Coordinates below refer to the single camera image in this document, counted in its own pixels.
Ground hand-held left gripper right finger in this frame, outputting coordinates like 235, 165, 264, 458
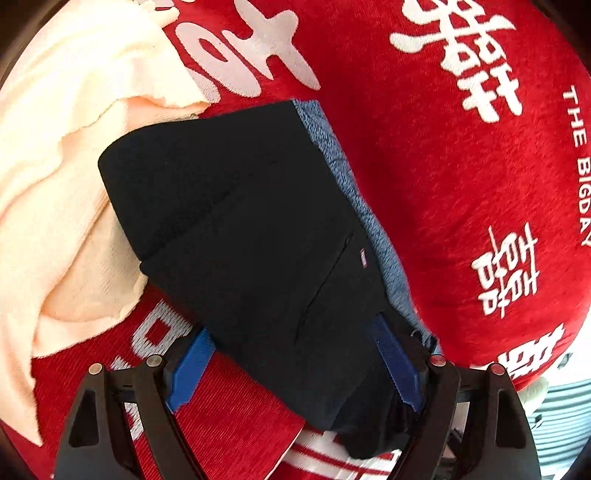
372, 314, 541, 480

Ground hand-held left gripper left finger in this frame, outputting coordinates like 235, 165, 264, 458
54, 330, 218, 480

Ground black pants with blue trim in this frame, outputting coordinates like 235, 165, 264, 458
98, 99, 439, 460

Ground pale striped sheet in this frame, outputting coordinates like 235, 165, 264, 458
519, 353, 591, 467

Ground red printed blanket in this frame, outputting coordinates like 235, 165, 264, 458
0, 0, 591, 480

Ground peach folded cloth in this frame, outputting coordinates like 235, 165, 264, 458
0, 0, 211, 446

